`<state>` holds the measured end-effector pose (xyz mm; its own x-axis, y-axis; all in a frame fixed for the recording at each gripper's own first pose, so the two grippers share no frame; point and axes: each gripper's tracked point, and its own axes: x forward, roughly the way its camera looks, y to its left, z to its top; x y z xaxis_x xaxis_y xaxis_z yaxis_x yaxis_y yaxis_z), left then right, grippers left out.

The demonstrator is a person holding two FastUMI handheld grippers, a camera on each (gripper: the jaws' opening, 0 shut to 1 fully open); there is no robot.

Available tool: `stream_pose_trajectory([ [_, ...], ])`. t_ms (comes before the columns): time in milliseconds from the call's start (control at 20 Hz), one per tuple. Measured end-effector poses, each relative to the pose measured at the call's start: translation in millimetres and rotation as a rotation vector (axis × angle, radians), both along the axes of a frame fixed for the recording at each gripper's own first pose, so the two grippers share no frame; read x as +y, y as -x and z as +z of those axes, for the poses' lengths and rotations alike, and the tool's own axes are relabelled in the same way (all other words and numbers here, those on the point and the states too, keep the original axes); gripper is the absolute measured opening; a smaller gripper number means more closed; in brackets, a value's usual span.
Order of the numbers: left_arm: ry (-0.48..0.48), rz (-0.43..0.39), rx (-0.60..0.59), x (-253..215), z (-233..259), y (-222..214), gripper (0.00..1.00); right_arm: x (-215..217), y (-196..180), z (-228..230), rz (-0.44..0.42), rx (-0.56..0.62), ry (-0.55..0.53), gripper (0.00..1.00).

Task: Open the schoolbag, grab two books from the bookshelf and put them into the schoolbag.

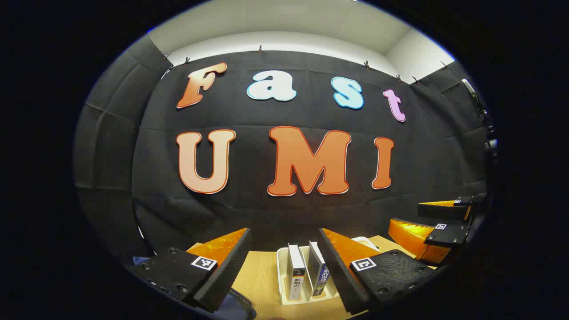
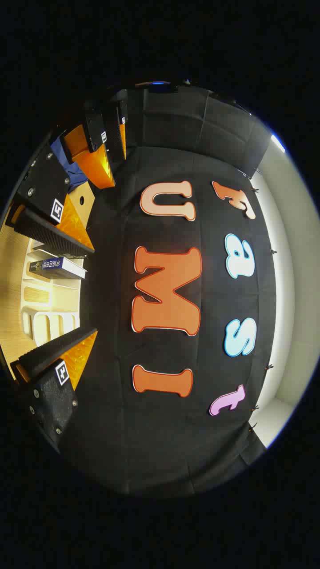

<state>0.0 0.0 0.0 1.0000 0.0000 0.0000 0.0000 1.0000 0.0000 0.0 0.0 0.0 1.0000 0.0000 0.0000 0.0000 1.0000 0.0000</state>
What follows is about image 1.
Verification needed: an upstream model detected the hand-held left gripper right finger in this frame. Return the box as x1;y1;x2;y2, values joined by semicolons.
319;228;438;315

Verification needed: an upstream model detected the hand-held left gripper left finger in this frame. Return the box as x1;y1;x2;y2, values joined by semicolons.
129;228;252;313

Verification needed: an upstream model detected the dark blue book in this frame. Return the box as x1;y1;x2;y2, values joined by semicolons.
309;241;332;297

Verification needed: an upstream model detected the white spine book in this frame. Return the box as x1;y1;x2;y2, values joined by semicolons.
287;243;307;302

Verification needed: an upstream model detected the blue schoolbag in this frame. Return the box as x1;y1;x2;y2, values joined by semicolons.
132;256;257;320

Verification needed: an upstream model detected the white bookshelf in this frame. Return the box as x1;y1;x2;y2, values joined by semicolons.
276;236;383;306

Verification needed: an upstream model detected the black backdrop cloth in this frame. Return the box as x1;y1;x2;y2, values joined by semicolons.
73;36;494;267

